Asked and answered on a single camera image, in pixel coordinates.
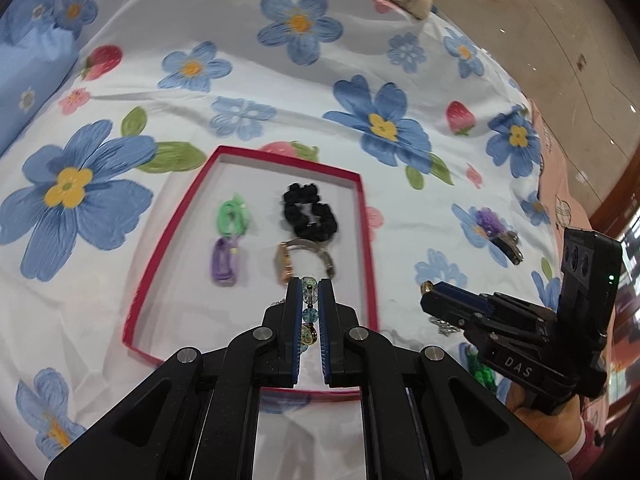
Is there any colourful bead bracelet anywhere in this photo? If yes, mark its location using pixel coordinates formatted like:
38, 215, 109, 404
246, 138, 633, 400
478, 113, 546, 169
297, 275, 321, 351

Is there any metal wristwatch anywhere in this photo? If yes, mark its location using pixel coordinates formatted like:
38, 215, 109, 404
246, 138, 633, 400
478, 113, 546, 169
274, 238, 336, 284

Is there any purple hair tie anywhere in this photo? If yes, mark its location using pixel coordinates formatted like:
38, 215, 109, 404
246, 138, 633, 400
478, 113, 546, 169
209, 236, 242, 287

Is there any right hand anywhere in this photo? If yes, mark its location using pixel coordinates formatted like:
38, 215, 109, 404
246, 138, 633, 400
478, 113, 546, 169
506, 384, 586, 460

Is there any green beaded item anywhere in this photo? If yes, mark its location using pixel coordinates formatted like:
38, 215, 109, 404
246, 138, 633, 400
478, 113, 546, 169
466, 354, 498, 394

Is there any black scrunchie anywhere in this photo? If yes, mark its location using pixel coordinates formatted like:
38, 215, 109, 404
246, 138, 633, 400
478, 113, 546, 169
282, 183, 338, 244

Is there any purple flower hair clip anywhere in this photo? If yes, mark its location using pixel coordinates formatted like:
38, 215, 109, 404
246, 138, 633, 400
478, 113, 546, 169
475, 208, 506, 238

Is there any red shallow tray box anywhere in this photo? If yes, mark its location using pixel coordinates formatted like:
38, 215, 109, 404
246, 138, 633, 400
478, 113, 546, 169
121, 145, 381, 404

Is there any pink cloth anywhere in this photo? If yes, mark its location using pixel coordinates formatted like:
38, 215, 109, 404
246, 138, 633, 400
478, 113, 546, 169
529, 98, 622, 441

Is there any floral bed sheet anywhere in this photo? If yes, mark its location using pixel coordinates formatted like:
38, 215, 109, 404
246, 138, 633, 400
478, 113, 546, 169
1, 0, 560, 477

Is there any blue pillow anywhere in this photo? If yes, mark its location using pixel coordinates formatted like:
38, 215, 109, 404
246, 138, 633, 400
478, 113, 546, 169
0, 0, 78, 151

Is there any silver chain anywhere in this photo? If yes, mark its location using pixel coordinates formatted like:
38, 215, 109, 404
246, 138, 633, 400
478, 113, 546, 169
429, 316, 461, 337

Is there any green hair tie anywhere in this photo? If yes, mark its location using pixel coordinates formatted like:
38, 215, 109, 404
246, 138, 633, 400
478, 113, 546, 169
214, 194, 253, 239

